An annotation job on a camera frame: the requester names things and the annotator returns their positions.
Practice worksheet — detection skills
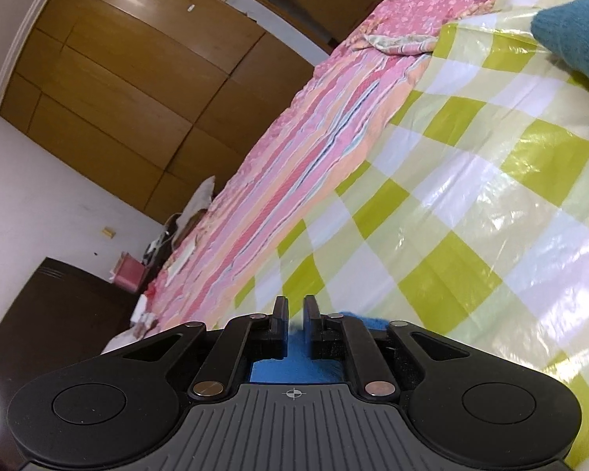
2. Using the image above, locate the teal knitted cloth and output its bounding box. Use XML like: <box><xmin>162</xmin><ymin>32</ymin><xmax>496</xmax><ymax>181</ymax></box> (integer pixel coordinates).
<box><xmin>531</xmin><ymin>0</ymin><xmax>589</xmax><ymax>90</ymax></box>

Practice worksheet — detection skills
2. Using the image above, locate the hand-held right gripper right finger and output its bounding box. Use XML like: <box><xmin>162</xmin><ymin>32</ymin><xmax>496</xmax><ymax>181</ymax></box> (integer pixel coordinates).
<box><xmin>303</xmin><ymin>294</ymin><xmax>487</xmax><ymax>398</ymax></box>

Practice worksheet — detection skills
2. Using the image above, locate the blue knitted sweater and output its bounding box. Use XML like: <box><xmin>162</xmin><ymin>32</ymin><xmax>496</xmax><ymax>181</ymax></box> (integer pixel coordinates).
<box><xmin>248</xmin><ymin>311</ymin><xmax>349</xmax><ymax>384</ymax></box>

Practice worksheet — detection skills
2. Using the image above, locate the pink striped bedsheet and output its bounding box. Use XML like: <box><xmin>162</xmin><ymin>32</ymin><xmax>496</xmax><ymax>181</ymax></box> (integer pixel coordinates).
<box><xmin>142</xmin><ymin>54</ymin><xmax>433</xmax><ymax>334</ymax></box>

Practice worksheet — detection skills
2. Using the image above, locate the pink floral quilt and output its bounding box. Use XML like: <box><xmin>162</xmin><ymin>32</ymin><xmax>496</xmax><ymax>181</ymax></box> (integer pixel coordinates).
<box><xmin>314</xmin><ymin>0</ymin><xmax>516</xmax><ymax>79</ymax></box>

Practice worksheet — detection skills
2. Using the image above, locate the dark wooden headboard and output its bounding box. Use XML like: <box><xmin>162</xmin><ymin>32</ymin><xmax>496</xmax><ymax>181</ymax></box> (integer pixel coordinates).
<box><xmin>0</xmin><ymin>256</ymin><xmax>148</xmax><ymax>452</ymax></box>

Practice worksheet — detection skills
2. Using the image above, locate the pink box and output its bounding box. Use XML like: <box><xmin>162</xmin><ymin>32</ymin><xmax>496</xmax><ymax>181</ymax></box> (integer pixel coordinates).
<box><xmin>113</xmin><ymin>252</ymin><xmax>143</xmax><ymax>291</ymax></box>

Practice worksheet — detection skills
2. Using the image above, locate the grey cloth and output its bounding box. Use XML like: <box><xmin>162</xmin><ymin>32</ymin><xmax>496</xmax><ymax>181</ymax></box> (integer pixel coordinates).
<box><xmin>174</xmin><ymin>177</ymin><xmax>218</xmax><ymax>246</ymax></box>

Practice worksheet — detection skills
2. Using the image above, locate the white paper strip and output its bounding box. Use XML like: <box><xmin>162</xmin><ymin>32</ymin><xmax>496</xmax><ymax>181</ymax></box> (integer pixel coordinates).
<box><xmin>169</xmin><ymin>240</ymin><xmax>197</xmax><ymax>276</ymax></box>

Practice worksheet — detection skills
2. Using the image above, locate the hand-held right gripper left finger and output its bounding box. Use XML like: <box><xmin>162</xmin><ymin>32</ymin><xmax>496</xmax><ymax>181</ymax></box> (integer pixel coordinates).
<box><xmin>99</xmin><ymin>296</ymin><xmax>289</xmax><ymax>402</ymax></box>

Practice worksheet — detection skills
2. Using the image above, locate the green checked plastic sheet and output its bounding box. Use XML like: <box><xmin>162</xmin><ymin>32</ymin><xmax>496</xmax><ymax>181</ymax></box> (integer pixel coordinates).
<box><xmin>233</xmin><ymin>0</ymin><xmax>589</xmax><ymax>467</ymax></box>

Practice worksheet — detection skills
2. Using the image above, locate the wooden wardrobe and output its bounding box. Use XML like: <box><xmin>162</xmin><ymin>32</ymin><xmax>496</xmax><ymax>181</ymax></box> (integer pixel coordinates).
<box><xmin>0</xmin><ymin>0</ymin><xmax>268</xmax><ymax>217</ymax></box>

